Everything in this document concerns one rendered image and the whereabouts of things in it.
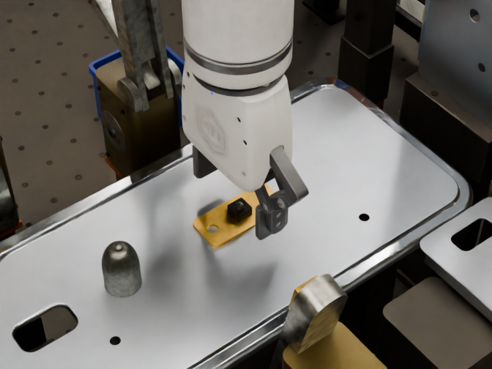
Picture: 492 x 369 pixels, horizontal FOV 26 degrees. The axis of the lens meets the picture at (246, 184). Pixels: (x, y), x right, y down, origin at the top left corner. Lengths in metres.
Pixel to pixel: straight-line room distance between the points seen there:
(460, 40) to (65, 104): 0.67
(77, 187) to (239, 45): 0.68
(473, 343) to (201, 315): 0.23
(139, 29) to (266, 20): 0.23
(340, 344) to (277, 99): 0.19
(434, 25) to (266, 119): 0.30
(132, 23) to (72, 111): 0.58
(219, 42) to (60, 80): 0.82
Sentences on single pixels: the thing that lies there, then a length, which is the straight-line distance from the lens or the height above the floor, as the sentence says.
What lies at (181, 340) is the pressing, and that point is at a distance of 0.89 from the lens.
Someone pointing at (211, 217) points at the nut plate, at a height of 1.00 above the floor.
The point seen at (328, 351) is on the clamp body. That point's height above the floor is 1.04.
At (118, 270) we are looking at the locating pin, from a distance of 0.89.
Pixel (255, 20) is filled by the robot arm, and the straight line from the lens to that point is 0.77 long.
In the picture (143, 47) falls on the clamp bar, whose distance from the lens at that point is 0.99.
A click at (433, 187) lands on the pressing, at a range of 1.01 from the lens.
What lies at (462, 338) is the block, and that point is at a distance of 0.93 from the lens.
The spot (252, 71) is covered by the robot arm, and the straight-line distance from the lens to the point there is 0.80.
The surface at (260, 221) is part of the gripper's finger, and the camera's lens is 0.90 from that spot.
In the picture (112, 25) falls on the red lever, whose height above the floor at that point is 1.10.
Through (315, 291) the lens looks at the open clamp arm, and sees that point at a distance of 0.77.
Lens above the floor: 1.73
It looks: 47 degrees down
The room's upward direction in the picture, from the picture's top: straight up
